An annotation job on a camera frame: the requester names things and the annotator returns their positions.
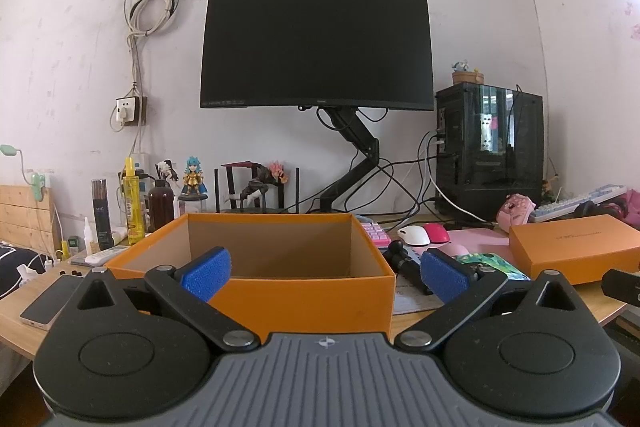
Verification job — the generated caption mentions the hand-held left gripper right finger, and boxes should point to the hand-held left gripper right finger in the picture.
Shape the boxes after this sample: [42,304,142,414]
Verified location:
[395,249,598,354]

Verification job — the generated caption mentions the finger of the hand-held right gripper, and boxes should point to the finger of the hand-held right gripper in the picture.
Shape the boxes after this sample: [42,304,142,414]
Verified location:
[601,269,640,309]

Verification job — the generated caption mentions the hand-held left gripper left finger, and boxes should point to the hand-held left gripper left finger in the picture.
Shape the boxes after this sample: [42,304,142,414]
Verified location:
[75,247,261,353]

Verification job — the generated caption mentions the orange box lid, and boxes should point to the orange box lid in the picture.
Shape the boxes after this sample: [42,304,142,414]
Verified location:
[508,212,640,286]

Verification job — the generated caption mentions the orange cardboard box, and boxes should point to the orange cardboard box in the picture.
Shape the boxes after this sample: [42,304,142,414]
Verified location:
[104,212,397,342]

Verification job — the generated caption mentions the wooden desktop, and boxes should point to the wooden desktop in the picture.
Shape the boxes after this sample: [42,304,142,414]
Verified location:
[0,201,640,358]

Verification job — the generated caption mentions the black handheld stick device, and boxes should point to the black handheld stick device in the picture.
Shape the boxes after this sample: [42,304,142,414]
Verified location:
[387,242,437,296]

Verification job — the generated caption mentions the white paper sheet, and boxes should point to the white paper sheet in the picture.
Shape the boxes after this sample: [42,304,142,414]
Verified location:
[394,278,447,316]

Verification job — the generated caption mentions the pink white computer mouse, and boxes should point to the pink white computer mouse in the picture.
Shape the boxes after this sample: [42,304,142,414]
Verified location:
[444,227,517,259]

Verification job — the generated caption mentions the green printed packet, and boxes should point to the green printed packet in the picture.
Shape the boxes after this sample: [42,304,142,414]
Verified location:
[451,252,531,282]

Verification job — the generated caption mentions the pink keypad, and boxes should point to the pink keypad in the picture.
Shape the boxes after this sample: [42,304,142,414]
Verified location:
[360,221,396,251]

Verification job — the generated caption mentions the dark brown bottle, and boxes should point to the dark brown bottle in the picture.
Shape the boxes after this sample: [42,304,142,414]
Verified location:
[147,179,175,233]

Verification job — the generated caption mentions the black red headphones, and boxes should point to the black red headphones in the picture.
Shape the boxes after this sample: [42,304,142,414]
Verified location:
[572,199,632,223]

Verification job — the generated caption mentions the pink cloth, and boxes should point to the pink cloth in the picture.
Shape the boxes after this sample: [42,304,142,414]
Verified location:
[619,189,640,228]

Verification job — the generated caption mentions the blue haired gold figurine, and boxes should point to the blue haired gold figurine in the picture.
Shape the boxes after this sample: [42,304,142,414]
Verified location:
[178,156,210,214]

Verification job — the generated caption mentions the yellow liquid bottle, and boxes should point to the yellow liquid bottle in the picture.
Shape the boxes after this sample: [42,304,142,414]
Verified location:
[122,156,146,247]

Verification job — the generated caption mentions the white blue keyboard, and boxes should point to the white blue keyboard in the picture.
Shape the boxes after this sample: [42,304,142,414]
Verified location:
[528,184,627,224]

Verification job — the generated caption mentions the dark figurine with pink hair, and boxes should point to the dark figurine with pink hair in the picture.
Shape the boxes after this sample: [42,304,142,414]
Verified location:
[221,159,290,213]

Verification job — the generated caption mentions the white remote control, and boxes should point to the white remote control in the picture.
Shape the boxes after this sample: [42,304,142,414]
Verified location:
[83,244,131,266]

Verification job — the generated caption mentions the white black small figurine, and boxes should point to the white black small figurine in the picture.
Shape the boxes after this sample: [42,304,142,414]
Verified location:
[154,159,180,183]

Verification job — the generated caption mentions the small brown figurine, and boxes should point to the small brown figurine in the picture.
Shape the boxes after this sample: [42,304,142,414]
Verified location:
[541,176,559,208]

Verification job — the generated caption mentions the tall black bottle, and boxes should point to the tall black bottle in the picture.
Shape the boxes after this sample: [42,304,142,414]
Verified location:
[90,179,114,253]

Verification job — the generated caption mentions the small white bottle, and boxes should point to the small white bottle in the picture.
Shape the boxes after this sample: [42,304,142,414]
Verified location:
[82,216,96,256]

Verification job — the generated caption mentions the black glass computer case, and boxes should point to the black glass computer case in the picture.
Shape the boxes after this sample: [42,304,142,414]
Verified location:
[434,82,545,221]

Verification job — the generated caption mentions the white smartphone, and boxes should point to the white smartphone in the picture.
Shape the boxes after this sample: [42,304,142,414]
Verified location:
[18,274,84,332]

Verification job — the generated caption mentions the wooden headboard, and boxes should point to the wooden headboard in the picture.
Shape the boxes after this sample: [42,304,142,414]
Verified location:
[0,184,61,258]

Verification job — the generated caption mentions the black white bedding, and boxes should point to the black white bedding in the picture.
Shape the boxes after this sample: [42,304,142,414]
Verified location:
[0,242,47,299]

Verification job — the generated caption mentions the green clip lamp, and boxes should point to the green clip lamp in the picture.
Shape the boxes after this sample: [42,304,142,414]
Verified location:
[0,144,47,203]

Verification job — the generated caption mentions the black computer monitor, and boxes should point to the black computer monitor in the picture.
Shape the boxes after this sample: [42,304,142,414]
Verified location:
[199,0,435,112]

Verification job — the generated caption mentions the white computer cable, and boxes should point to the white computer cable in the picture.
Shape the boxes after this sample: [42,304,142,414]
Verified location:
[426,131,488,224]

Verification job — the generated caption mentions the white wall socket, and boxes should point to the white wall socket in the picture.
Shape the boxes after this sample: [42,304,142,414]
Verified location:
[110,95,149,128]

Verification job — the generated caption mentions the coiled wall cables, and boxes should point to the coiled wall cables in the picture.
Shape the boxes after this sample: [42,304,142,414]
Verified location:
[124,0,180,38]

